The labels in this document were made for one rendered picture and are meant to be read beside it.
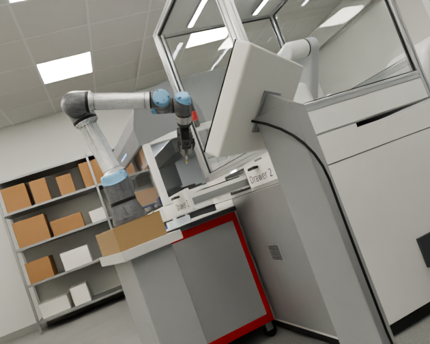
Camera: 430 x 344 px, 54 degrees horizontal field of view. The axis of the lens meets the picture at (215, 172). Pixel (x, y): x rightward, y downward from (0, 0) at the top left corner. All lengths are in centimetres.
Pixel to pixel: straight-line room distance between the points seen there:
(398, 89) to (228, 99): 132
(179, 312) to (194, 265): 51
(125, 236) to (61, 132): 487
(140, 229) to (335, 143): 93
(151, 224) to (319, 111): 89
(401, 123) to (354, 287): 114
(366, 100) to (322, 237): 103
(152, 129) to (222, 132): 197
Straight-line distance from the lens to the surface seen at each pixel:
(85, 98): 194
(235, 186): 216
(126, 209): 183
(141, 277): 178
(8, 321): 656
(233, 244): 239
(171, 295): 184
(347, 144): 202
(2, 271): 651
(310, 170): 125
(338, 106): 205
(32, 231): 598
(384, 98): 223
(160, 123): 311
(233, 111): 113
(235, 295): 240
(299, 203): 127
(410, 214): 218
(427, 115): 238
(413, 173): 223
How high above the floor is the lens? 83
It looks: 3 degrees up
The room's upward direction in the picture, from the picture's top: 20 degrees counter-clockwise
